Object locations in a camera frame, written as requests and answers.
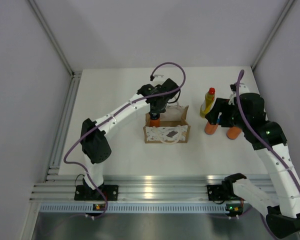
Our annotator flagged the yellow bottle red cap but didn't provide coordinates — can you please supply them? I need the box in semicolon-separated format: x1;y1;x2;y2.
199;87;216;118

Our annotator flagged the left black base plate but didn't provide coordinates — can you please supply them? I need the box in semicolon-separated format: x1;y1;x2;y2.
74;184;119;201

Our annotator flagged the right aluminium frame post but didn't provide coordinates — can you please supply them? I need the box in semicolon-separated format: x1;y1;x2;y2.
250;0;298;72

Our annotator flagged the dark blue pump bottle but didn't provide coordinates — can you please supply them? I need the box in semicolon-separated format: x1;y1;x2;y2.
226;126;242;140
149;113;161;128

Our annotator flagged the aluminium frame post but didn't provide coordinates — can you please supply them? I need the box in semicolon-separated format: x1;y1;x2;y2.
26;0;74;76
250;0;298;72

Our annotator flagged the light blue pump bottle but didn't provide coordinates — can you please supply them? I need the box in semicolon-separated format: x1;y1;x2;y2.
204;122;219;135

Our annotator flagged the slotted grey cable duct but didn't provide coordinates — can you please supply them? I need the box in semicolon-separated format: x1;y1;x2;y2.
39;203;242;214

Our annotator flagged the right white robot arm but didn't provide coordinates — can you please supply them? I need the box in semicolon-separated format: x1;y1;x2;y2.
205;83;300;239

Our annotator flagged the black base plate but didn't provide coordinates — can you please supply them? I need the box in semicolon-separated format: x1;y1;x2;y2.
74;184;119;201
206;184;230;202

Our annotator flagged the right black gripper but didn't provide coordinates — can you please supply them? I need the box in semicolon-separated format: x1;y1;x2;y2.
205;98;249;131

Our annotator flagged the burlap canvas tote bag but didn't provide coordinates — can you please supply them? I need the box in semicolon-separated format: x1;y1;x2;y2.
143;102;191;145

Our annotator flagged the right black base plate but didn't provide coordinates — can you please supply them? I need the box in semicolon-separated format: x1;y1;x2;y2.
206;184;230;202

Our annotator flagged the dark blue front pump bottle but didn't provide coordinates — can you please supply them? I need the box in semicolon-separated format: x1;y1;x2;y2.
226;126;242;140

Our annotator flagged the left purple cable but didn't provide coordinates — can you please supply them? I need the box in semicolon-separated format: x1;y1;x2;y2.
63;61;186;220

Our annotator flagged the left aluminium frame post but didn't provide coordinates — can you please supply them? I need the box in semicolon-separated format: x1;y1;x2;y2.
26;0;74;76

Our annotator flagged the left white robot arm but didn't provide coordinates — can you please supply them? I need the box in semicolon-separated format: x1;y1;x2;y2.
80;78;179;200

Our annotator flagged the aluminium mounting rail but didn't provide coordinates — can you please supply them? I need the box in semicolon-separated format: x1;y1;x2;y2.
31;174;277;202

